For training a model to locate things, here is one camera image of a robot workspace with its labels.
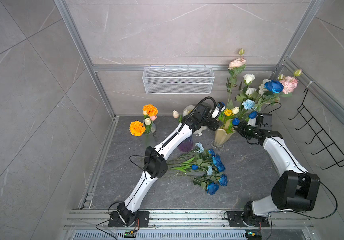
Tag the peach carnation top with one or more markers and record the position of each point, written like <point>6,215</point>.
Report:
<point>237,63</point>

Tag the clear glass vase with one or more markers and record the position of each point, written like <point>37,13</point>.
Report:
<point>149,140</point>

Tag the light blue carnation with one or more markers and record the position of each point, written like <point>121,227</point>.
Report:
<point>197,149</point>
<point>249,104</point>
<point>210,171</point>

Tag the orange marigold upper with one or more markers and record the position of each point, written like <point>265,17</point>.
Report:
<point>150,110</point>

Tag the white wire wall basket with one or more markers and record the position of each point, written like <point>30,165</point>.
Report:
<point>184,80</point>

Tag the blue tulip vase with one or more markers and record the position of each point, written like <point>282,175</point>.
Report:
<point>235,121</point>
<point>186,168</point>
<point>253,115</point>

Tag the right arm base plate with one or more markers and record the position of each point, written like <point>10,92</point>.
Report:
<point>240,219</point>

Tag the black wire hook rack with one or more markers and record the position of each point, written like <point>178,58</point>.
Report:
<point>319,133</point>

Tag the blue rose vase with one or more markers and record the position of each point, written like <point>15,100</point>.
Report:
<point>274,86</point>
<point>211,152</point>

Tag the blue purple ribbed vase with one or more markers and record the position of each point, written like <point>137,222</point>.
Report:
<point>186,145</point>

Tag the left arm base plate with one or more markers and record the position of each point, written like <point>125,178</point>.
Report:
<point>139,220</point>

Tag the blue rose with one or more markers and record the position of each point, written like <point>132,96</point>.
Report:
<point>210,187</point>
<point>203,161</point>

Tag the orange marigold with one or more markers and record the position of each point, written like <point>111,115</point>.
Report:
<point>137,128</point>
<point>150,110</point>

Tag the pink tulip left vase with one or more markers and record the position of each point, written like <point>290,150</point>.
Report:
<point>153,118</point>

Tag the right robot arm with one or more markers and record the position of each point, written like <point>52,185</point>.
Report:
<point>295,191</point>

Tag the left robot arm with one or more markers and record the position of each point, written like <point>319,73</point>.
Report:
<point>155,163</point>

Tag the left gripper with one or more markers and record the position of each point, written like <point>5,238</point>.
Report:
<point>214,125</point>

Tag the blue rose low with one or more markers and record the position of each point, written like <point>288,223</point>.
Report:
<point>223,180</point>

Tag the pink carnation pair right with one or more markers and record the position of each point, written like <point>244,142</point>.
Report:
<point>289,84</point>

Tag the orange marigold lower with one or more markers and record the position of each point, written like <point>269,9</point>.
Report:
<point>137,128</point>

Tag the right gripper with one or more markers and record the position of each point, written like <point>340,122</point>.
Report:
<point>242,124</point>

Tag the white rose cluster right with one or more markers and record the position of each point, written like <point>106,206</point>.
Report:
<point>262,88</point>

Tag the cream wavy glass vase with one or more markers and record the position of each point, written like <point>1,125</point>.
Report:
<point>222,135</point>

